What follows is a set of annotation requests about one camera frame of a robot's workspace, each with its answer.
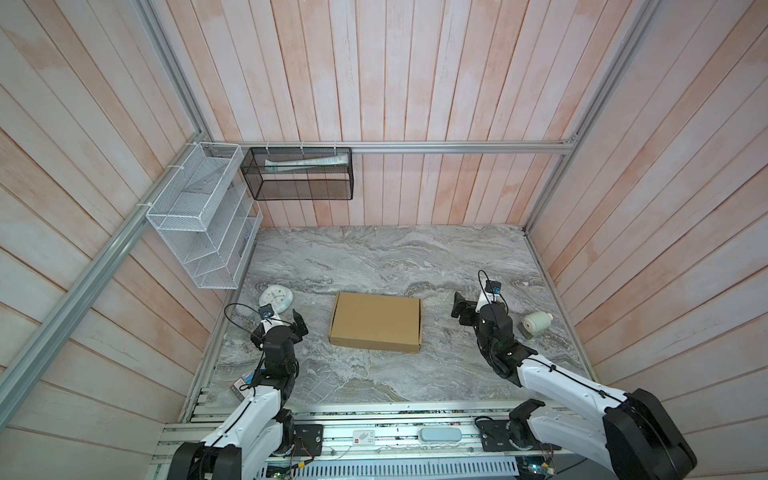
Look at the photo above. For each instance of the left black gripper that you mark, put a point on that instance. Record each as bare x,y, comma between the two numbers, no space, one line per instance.
297,333

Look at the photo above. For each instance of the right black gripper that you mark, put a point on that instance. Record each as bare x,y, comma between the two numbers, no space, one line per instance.
459,304

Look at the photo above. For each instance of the brown cardboard box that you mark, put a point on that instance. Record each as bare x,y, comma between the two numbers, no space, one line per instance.
377,322

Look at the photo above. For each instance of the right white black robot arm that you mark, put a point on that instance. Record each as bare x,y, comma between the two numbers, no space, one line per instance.
629,433

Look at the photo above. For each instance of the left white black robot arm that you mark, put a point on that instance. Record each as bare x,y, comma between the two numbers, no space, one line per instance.
261,425

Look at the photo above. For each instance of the small white label box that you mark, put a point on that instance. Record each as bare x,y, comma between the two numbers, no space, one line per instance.
365,437

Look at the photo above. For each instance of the paper sheet in black basket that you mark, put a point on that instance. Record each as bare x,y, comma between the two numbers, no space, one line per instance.
297,163

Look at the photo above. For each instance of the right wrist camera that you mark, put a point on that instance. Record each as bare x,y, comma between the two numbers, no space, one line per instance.
490,294

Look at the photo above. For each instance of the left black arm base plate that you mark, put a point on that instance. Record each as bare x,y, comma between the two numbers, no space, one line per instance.
302,439

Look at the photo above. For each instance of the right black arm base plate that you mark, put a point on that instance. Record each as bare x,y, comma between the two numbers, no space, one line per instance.
506,436

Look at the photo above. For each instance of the grey oval device on rail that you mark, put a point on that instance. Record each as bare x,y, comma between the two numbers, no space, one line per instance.
440,434

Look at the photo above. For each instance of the aluminium mounting rail frame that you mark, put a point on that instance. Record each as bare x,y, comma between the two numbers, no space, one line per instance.
398,452

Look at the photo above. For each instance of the white wire mesh shelf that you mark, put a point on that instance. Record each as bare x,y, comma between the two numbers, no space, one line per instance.
207,218

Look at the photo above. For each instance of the black wire mesh basket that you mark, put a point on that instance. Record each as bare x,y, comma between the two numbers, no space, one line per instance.
296,186

